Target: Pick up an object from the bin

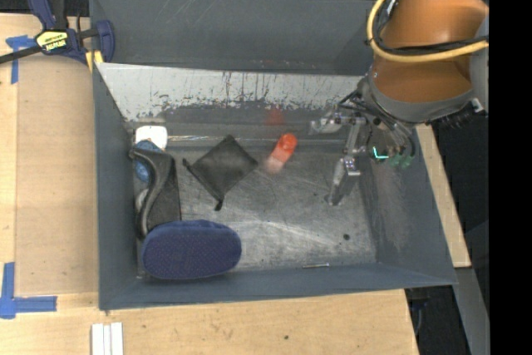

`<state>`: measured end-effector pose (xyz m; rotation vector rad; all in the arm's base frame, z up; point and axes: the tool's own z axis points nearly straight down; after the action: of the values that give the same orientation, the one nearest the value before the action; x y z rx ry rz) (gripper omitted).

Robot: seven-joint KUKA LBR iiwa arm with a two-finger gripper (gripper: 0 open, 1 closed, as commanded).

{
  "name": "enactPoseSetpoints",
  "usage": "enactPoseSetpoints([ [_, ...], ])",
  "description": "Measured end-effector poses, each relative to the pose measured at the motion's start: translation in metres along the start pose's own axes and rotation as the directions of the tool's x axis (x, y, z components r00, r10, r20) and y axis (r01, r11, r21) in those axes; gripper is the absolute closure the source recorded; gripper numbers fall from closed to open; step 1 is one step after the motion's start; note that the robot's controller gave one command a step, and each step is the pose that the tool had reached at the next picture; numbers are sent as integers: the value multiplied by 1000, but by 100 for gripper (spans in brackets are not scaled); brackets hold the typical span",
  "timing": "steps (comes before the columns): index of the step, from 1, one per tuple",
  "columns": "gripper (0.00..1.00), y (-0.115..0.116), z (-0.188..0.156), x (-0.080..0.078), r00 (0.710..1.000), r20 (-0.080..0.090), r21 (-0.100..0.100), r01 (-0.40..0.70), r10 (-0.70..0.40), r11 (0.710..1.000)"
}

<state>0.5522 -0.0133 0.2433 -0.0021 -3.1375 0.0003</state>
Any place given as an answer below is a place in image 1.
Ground black cloth pouch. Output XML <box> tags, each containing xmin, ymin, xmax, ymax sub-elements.
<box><xmin>182</xmin><ymin>134</ymin><xmax>260</xmax><ymax>212</ymax></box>

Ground dark blue slipper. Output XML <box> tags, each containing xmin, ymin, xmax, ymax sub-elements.
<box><xmin>140</xmin><ymin>219</ymin><xmax>244</xmax><ymax>281</ymax></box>

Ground grey metal bin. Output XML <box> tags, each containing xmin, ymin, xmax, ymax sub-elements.
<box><xmin>86</xmin><ymin>0</ymin><xmax>459</xmax><ymax>311</ymax></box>

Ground orange and pink bottle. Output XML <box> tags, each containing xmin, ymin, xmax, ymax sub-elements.
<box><xmin>263</xmin><ymin>132</ymin><xmax>299</xmax><ymax>175</ymax></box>

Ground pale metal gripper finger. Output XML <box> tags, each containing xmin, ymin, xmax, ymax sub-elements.
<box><xmin>327</xmin><ymin>156</ymin><xmax>362</xmax><ymax>207</ymax></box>
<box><xmin>308</xmin><ymin>111</ymin><xmax>344</xmax><ymax>136</ymax></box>

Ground black and grey shoe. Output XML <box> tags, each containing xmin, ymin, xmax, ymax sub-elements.
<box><xmin>128</xmin><ymin>146</ymin><xmax>183</xmax><ymax>240</ymax></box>

